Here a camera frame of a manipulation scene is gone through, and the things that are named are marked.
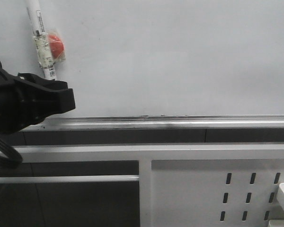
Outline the white whiteboard with aluminium frame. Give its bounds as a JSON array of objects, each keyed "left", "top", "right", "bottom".
[{"left": 0, "top": 0, "right": 284, "bottom": 131}]

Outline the black flat ribbon cable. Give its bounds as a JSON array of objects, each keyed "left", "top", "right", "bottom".
[{"left": 0, "top": 131, "right": 23, "bottom": 169}]

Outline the grey metal pegboard stand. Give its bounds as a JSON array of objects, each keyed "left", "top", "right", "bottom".
[{"left": 0, "top": 143, "right": 284, "bottom": 227}]

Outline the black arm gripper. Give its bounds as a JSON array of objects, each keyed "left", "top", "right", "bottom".
[{"left": 0, "top": 61, "right": 76, "bottom": 134}]

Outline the white black whiteboard marker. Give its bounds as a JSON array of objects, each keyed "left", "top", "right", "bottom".
[{"left": 24, "top": 0, "right": 57, "bottom": 80}]

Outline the red round magnet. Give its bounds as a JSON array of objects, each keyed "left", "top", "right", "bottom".
[{"left": 48, "top": 29, "right": 66, "bottom": 63}]

